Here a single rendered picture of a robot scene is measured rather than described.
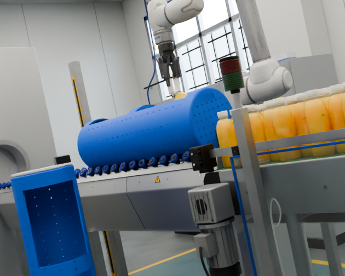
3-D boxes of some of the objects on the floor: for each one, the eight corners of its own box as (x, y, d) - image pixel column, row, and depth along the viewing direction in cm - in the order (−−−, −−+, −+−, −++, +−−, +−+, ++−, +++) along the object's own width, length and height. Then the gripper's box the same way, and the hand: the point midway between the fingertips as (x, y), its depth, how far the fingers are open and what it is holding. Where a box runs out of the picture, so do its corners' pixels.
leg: (36, 313, 347) (19, 229, 347) (40, 314, 343) (22, 229, 343) (29, 316, 343) (11, 231, 343) (33, 317, 339) (15, 231, 339)
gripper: (172, 45, 233) (182, 93, 233) (146, 46, 221) (156, 96, 221) (183, 41, 227) (193, 90, 227) (156, 41, 216) (167, 93, 216)
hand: (173, 86), depth 224 cm, fingers closed on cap, 4 cm apart
